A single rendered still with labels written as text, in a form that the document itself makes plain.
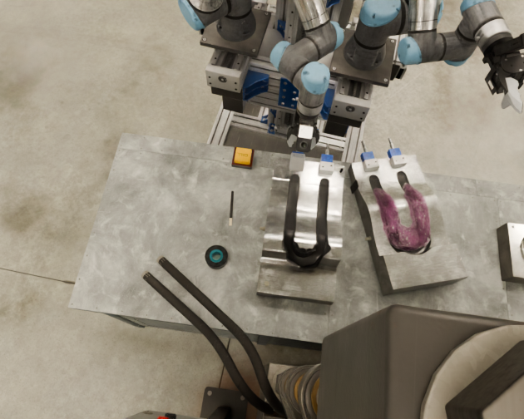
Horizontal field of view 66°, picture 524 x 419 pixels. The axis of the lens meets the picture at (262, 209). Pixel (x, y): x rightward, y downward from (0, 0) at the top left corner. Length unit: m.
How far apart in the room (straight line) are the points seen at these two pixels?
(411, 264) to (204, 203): 0.76
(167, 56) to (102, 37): 0.49
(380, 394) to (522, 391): 0.06
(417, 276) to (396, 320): 1.23
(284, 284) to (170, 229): 0.47
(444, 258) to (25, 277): 2.08
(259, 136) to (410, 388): 2.20
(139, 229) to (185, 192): 0.22
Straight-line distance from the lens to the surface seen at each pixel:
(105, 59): 3.14
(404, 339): 0.22
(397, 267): 1.42
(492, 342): 0.23
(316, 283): 1.39
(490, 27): 1.24
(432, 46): 1.28
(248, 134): 2.37
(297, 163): 1.48
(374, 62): 1.61
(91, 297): 1.53
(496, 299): 1.67
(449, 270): 1.49
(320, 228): 1.40
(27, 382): 2.46
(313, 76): 1.12
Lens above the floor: 2.21
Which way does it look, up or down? 68 degrees down
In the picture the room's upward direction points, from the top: 5 degrees clockwise
